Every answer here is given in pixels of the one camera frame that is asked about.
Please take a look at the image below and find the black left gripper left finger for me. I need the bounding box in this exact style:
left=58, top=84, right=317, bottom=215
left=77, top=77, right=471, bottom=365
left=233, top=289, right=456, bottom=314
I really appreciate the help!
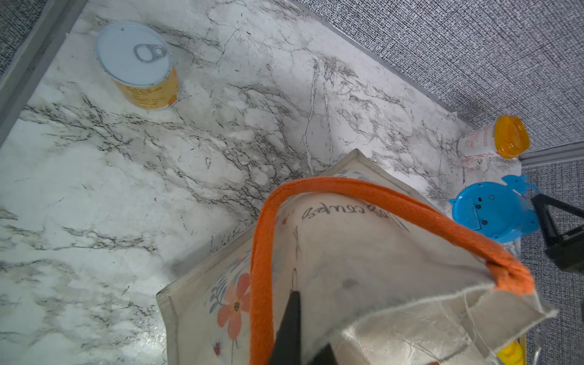
left=268, top=290, right=301, bottom=365

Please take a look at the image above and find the cup with orange lid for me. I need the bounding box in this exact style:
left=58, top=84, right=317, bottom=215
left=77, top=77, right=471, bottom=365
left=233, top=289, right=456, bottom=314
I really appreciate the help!
left=457, top=115, right=530, bottom=161

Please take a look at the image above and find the beige canvas tote bag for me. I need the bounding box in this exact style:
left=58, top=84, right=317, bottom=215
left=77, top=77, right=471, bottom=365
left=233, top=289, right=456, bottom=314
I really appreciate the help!
left=157, top=150, right=558, bottom=364

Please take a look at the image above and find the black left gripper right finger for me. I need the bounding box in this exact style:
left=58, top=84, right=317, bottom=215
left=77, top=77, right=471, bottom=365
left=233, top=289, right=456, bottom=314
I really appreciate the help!
left=308, top=344, right=339, bottom=365

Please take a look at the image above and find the blue round whale alarm clock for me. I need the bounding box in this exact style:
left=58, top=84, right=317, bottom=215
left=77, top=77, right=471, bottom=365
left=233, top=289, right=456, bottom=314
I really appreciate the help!
left=450, top=174, right=539, bottom=244

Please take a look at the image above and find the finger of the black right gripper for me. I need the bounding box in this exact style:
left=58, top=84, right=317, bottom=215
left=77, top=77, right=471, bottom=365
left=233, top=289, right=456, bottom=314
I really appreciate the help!
left=531, top=194, right=583, bottom=274

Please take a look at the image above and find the yellow bread loaf toy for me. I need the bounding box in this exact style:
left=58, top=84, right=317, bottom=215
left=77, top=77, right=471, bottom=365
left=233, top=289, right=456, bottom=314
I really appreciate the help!
left=497, top=341, right=526, bottom=365

